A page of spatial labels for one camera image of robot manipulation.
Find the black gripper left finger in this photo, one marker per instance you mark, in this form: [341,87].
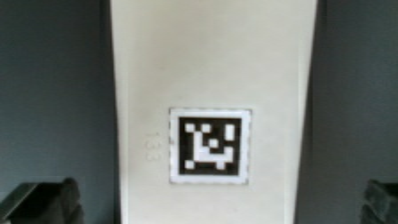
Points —
[43,203]

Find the white cabinet top block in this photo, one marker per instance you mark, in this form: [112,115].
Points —
[211,58]

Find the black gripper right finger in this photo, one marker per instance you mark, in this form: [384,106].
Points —
[378,212]

